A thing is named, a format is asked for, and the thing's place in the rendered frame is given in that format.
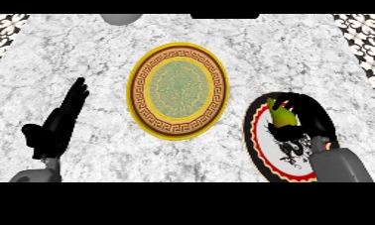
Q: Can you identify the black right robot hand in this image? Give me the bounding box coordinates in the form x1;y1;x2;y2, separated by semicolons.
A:
266;92;338;145

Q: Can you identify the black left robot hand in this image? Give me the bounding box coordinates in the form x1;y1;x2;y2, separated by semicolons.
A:
21;76;92;161

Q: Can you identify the green pear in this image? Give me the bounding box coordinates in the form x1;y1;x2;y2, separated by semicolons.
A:
266;97;300;128

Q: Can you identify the black red white plate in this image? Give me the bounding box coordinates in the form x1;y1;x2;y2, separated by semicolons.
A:
242;91;341;183

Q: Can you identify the gold and brown patterned plate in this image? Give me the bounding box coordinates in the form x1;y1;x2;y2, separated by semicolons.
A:
126;42;231;141

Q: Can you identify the grey rounded object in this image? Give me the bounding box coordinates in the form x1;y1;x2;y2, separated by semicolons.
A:
99;14;143;27

